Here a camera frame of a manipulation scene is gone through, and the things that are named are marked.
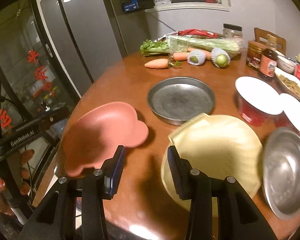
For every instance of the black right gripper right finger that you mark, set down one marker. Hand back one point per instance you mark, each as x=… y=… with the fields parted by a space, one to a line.
x=238 y=215

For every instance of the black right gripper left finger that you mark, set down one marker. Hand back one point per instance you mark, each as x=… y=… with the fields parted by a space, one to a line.
x=55 y=216

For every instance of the pink bear-shaped plate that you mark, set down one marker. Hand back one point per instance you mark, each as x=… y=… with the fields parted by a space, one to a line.
x=95 y=136

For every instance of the shiny steel plate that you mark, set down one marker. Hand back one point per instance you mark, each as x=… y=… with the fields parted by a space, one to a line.
x=281 y=173

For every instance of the yellow shell-shaped plate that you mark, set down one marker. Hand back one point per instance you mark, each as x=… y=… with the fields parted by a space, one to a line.
x=221 y=146

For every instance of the red bowl white inside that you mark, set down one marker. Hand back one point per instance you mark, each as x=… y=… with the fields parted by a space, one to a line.
x=257 y=100

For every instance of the dark round metal pan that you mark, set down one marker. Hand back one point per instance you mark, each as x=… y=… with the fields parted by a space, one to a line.
x=178 y=99

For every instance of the glass door red decorations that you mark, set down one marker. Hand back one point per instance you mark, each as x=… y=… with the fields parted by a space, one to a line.
x=33 y=80

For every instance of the grey refrigerator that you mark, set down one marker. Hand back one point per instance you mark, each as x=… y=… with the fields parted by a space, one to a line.
x=92 y=35

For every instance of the front carrot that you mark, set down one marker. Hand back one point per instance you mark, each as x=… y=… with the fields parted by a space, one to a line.
x=162 y=64

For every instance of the carrot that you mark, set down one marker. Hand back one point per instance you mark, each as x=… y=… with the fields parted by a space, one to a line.
x=182 y=56
x=162 y=64

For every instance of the white dish with food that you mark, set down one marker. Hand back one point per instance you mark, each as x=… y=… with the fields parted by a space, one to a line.
x=288 y=82

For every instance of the blue box on shelf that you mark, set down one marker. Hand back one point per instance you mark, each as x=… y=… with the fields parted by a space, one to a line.
x=130 y=6

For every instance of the rear carrot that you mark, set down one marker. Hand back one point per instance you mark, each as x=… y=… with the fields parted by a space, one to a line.
x=182 y=56

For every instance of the celery bunch in bag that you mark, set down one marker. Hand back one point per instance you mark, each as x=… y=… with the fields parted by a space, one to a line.
x=173 y=43

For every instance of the dark soy sauce bottle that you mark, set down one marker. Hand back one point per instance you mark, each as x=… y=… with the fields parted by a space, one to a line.
x=269 y=59

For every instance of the right netted green fruit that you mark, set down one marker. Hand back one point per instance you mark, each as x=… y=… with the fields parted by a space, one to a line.
x=220 y=58

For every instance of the netted green fruit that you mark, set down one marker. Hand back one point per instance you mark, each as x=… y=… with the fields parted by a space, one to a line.
x=196 y=57
x=220 y=58

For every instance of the small white bowl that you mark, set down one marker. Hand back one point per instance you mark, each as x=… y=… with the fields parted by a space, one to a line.
x=286 y=64

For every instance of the left netted green fruit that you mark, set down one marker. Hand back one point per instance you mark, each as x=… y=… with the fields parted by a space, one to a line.
x=196 y=57

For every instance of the jar with brown lid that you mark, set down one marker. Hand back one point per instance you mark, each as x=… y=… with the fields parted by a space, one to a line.
x=254 y=53

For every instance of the white box on sill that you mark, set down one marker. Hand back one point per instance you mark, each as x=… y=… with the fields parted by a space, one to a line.
x=161 y=2

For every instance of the red snack bag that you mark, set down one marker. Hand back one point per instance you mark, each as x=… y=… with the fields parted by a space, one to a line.
x=197 y=32

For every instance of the glass jar black lid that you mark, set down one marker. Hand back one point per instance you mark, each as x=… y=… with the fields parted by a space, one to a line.
x=232 y=31

